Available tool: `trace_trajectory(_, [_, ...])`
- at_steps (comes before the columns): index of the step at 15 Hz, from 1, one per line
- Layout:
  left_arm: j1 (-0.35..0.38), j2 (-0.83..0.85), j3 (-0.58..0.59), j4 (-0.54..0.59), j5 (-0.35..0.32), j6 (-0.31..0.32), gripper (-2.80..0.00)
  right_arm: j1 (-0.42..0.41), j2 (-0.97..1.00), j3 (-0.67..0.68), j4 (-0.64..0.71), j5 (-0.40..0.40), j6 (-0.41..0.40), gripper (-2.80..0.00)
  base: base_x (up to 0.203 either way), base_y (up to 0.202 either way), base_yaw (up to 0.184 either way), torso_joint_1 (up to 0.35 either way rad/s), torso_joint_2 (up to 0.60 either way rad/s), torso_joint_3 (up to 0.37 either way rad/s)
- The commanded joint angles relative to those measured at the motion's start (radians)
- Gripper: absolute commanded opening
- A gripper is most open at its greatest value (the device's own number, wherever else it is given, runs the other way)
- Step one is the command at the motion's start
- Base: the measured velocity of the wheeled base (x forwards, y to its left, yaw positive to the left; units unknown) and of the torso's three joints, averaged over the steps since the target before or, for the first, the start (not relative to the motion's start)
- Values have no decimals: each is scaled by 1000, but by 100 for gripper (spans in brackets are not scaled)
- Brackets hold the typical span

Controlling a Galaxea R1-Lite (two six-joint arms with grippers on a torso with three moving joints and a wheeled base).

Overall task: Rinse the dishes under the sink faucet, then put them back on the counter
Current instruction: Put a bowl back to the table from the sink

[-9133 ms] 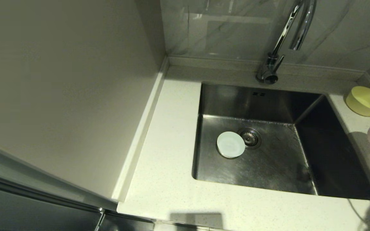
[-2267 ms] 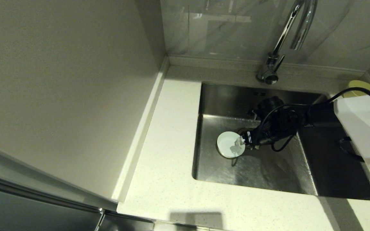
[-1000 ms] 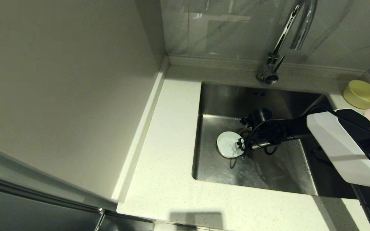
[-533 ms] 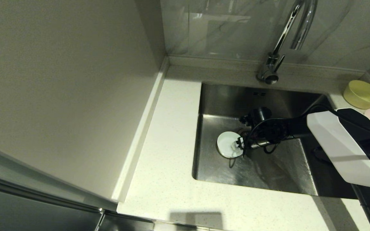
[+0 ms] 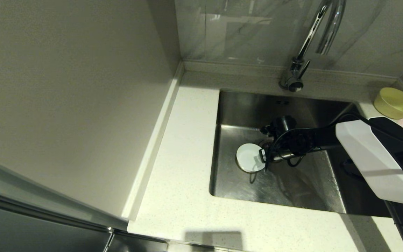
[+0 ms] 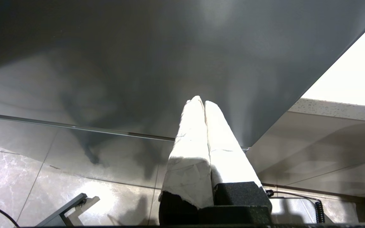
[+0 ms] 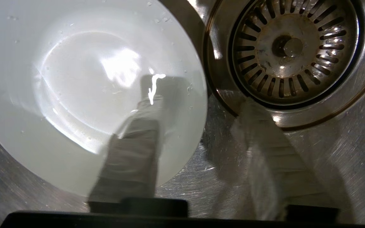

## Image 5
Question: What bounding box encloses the dark steel appliance door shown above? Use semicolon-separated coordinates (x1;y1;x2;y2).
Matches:
0;187;169;252

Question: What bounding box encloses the yellow plastic bowl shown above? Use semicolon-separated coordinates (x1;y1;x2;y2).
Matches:
373;87;403;120

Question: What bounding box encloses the chrome appliance door handle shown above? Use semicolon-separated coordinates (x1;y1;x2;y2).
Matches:
103;226;115;252

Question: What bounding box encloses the chrome gooseneck faucet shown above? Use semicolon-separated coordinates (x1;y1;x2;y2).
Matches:
279;0;347;93

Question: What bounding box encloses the stainless steel sink basin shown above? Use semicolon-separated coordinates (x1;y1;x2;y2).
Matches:
208;89;394;218

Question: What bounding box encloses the white plastic bowl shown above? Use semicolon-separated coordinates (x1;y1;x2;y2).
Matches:
236;143;267;173

